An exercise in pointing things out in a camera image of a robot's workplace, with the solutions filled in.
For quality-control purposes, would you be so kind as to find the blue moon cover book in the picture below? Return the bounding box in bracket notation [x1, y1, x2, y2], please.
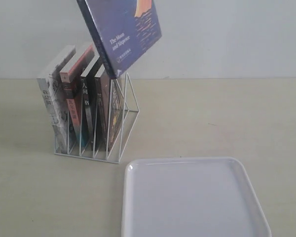
[77, 0, 162, 79]

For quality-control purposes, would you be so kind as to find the white grey cat book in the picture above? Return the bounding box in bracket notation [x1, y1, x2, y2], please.
[37, 45, 76, 154]

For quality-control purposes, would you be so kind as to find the dark brown patterned book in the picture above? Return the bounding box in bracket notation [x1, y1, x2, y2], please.
[95, 66, 124, 151]

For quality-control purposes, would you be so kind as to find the black white-lettered book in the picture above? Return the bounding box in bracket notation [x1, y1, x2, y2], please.
[80, 55, 101, 143]

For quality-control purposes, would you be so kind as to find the red pink spine book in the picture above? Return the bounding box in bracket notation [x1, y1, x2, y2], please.
[60, 43, 95, 142]

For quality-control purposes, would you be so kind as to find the white plastic tray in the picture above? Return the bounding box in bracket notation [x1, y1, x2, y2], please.
[121, 157, 272, 237]

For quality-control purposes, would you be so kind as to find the white wire book rack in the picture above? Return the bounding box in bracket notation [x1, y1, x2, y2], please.
[54, 73, 140, 164]

